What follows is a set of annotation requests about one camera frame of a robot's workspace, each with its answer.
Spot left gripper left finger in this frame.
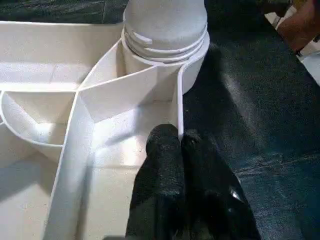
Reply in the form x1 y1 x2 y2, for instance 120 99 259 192
124 124 187 240

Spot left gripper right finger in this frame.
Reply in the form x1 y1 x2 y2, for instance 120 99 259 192
181 129 262 240

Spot white plastic table leg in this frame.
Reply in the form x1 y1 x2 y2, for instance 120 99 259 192
121 0 210 64

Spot white plastic table top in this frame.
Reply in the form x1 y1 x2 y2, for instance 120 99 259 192
0 20 211 240

